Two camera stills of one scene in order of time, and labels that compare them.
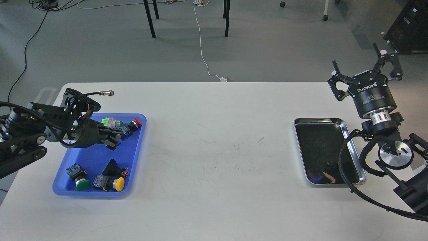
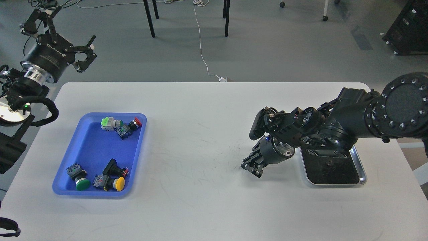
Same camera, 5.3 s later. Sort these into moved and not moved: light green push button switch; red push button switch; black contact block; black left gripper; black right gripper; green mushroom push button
Moved: black right gripper; black left gripper
Not moved: red push button switch; black contact block; green mushroom push button; light green push button switch
